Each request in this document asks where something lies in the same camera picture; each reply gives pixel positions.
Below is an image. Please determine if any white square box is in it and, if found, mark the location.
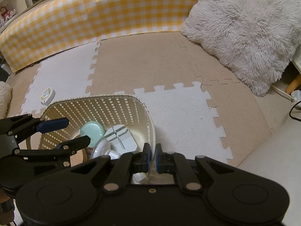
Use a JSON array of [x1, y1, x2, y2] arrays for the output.
[[105, 124, 138, 154]]

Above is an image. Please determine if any mint green round lid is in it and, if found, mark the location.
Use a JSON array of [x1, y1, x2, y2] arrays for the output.
[[80, 121, 105, 148]]

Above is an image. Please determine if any white round dish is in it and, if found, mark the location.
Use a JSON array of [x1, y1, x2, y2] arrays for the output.
[[91, 139, 121, 160]]

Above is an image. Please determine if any cream perforated plastic basket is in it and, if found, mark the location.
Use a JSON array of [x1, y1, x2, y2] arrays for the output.
[[38, 95, 156, 152]]

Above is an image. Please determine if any brown cork coaster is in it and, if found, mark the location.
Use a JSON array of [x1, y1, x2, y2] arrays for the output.
[[70, 149, 88, 167]]

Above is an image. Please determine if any white foam mat tile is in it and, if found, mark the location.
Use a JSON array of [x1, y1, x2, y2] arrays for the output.
[[21, 42, 100, 115], [134, 82, 233, 163]]

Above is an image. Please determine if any cream fleece blanket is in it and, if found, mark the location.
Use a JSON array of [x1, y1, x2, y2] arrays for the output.
[[0, 81, 12, 119]]

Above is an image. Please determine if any white foam mat tile left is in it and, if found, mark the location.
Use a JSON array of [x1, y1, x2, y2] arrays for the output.
[[21, 42, 100, 115]]

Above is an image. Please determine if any yellow gingham padded bumper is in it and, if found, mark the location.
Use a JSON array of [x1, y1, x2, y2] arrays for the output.
[[1, 0, 197, 71]]

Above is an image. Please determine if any wooden furniture leg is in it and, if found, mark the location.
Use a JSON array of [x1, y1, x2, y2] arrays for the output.
[[285, 74, 301, 94]]

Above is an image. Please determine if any fluffy white pillow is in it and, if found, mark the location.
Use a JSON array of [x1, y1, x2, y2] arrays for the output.
[[181, 0, 300, 96]]

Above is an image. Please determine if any black power cable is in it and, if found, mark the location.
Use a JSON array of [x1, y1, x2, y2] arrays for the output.
[[289, 99, 301, 121]]

